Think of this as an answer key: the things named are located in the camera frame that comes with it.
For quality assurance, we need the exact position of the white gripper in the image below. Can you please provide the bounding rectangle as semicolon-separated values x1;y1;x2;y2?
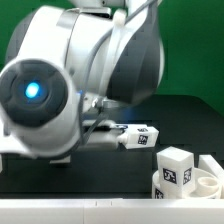
50;120;127;164

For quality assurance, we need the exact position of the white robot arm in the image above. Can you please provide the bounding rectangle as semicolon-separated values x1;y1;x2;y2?
0;0;164;158

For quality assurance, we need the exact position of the white front wall bar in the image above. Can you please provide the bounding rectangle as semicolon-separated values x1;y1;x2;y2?
0;199;224;224

